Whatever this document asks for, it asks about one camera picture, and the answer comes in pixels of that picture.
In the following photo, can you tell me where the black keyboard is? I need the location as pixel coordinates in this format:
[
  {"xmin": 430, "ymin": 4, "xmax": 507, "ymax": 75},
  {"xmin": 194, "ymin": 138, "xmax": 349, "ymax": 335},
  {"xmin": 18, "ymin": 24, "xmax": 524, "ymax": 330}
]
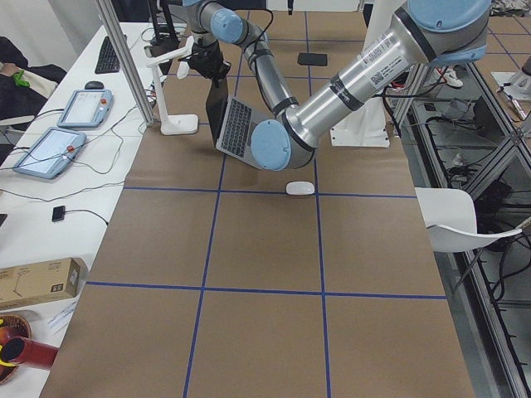
[{"xmin": 95, "ymin": 36, "xmax": 120, "ymax": 75}]

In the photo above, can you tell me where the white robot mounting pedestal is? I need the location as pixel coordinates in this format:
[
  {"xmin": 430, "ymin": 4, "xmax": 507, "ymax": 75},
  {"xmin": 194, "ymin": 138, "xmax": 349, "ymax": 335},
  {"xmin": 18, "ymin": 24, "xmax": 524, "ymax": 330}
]
[{"xmin": 330, "ymin": 1, "xmax": 392, "ymax": 148}]

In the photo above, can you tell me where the small black puck device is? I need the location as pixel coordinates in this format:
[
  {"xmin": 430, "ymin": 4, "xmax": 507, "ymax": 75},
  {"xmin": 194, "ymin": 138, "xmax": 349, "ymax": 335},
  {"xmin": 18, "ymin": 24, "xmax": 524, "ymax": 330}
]
[{"xmin": 51, "ymin": 206, "xmax": 66, "ymax": 222}]

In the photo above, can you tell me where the white chair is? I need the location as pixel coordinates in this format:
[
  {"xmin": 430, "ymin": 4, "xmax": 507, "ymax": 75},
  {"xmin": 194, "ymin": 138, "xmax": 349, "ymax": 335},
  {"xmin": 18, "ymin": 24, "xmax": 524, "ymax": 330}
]
[{"xmin": 415, "ymin": 187, "xmax": 522, "ymax": 253}]

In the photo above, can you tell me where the white desk lamp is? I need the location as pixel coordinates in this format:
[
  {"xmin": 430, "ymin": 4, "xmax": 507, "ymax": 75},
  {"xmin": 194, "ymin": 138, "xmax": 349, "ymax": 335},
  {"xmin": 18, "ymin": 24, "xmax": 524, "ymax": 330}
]
[{"xmin": 147, "ymin": 36, "xmax": 198, "ymax": 135}]

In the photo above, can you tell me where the grey laptop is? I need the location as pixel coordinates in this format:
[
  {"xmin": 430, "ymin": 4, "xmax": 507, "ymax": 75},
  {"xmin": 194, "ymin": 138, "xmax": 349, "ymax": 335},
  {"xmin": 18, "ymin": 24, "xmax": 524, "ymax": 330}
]
[{"xmin": 206, "ymin": 79, "xmax": 269, "ymax": 168}]

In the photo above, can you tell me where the white computer mouse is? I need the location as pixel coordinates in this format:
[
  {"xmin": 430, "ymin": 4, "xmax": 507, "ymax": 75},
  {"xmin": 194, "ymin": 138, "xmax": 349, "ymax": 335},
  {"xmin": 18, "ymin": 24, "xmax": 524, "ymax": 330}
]
[{"xmin": 285, "ymin": 181, "xmax": 315, "ymax": 196}]

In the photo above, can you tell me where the black folded mouse pad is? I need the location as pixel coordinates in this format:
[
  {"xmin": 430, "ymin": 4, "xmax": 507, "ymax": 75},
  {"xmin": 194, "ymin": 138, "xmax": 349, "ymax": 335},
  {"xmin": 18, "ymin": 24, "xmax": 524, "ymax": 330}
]
[{"xmin": 297, "ymin": 52, "xmax": 328, "ymax": 67}]

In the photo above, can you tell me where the upper blue teach pendant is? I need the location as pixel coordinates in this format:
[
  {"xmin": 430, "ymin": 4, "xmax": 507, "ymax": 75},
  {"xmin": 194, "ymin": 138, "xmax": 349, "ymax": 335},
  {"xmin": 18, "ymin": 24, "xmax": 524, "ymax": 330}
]
[{"xmin": 56, "ymin": 90, "xmax": 114, "ymax": 129}]

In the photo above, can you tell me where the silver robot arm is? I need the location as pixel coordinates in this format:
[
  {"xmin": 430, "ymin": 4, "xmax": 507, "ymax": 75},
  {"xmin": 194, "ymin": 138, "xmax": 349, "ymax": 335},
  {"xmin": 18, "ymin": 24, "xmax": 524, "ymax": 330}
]
[{"xmin": 183, "ymin": 1, "xmax": 491, "ymax": 171}]

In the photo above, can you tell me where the aluminium frame post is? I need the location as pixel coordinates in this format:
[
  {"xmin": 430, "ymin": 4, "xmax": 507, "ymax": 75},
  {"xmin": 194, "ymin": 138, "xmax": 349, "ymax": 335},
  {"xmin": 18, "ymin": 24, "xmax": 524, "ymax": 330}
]
[{"xmin": 95, "ymin": 0, "xmax": 155, "ymax": 127}]

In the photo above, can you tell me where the lower blue teach pendant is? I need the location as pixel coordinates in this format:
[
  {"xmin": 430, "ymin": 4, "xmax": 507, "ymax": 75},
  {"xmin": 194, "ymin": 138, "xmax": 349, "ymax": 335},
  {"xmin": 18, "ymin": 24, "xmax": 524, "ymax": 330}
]
[{"xmin": 13, "ymin": 127, "xmax": 87, "ymax": 180}]

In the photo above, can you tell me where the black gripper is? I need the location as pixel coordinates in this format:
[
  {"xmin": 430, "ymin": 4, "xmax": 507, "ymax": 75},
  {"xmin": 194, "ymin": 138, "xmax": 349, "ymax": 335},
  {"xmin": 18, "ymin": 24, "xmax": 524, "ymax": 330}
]
[{"xmin": 178, "ymin": 40, "xmax": 231, "ymax": 88}]

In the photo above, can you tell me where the cardboard box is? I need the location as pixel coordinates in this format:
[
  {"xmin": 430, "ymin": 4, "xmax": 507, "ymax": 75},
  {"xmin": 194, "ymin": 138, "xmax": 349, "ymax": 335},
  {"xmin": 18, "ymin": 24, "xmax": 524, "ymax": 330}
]
[{"xmin": 1, "ymin": 258, "xmax": 86, "ymax": 310}]

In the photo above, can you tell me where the blue teach pendant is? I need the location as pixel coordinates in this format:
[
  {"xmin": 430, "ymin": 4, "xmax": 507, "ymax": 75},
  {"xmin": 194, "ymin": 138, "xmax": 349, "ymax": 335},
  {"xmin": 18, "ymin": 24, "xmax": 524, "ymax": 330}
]
[
  {"xmin": 13, "ymin": 127, "xmax": 87, "ymax": 180},
  {"xmin": 56, "ymin": 90, "xmax": 114, "ymax": 129}
]

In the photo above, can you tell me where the black desk mouse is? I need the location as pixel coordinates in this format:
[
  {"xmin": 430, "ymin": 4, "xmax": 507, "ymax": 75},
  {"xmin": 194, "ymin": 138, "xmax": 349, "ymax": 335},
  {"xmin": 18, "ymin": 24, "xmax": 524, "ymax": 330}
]
[{"xmin": 84, "ymin": 80, "xmax": 105, "ymax": 90}]

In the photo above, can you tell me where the red cylinder container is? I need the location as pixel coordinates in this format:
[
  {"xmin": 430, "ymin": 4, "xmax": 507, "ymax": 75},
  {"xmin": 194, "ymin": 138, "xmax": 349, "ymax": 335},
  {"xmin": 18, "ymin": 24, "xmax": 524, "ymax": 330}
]
[{"xmin": 1, "ymin": 337, "xmax": 59, "ymax": 370}]

